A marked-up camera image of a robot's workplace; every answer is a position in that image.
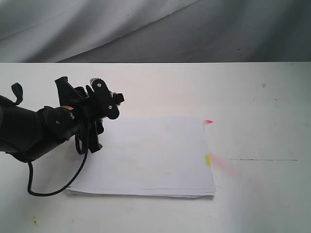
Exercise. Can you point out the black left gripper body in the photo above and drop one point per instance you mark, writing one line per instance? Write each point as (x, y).
(79, 106)

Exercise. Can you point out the white dotted spray paint can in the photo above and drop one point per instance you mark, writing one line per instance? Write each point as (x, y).
(111, 104)

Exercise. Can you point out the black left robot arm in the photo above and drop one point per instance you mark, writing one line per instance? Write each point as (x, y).
(28, 135)

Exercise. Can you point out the white paper stack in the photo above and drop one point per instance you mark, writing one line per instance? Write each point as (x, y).
(149, 156)

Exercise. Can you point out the grey backdrop cloth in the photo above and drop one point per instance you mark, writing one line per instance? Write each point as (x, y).
(154, 31)

